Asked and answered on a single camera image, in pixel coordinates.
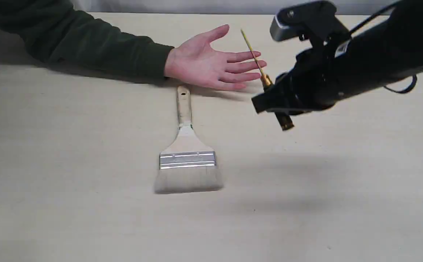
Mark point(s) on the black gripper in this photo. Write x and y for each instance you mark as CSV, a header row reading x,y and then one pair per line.
x,y
300,90

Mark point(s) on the wide wooden paint brush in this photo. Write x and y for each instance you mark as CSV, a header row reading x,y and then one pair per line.
x,y
187,165

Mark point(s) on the green fleece sleeve forearm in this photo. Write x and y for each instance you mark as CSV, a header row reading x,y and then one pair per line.
x,y
54,31

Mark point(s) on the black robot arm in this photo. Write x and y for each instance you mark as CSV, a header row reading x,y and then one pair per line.
x,y
339,65

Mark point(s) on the person's bare hand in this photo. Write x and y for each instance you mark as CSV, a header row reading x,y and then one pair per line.
x,y
196,62

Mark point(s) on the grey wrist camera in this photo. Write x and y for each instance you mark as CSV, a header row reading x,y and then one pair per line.
x,y
314,21

